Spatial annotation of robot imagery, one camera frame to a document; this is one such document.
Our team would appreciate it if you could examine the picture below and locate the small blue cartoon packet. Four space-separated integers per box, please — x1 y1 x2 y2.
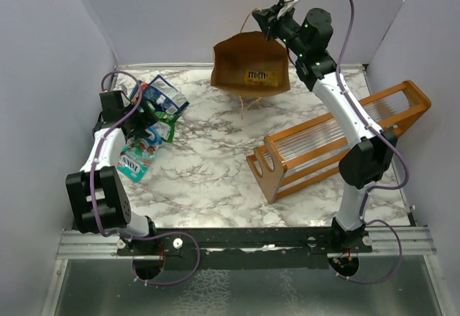
140 122 170 145

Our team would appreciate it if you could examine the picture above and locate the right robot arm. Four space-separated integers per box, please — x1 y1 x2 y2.
252 4 397 252

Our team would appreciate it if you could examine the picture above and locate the green snack bag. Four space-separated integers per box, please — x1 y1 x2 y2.
149 103 179 143

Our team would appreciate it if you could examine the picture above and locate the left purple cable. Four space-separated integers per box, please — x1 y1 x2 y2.
90 71 202 287

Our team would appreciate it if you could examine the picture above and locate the blue white snack bag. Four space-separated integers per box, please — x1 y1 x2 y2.
142 75 190 115

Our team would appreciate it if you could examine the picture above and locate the brown paper bag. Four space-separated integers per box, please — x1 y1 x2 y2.
210 20 290 114

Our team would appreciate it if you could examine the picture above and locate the yellow M&M's packet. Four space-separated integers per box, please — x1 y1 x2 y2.
244 70 278 88

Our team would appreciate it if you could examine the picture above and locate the wooden rack with clear rods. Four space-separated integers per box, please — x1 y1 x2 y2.
247 80 431 203

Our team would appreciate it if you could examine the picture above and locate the teal Fox's mint bag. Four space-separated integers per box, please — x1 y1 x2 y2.
117 138 161 182

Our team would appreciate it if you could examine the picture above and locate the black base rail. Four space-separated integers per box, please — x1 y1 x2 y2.
117 227 372 271

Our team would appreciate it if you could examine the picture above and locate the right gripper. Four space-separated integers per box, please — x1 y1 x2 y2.
252 2 308 58

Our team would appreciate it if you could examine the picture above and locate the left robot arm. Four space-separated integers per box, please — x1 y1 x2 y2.
65 90 159 255

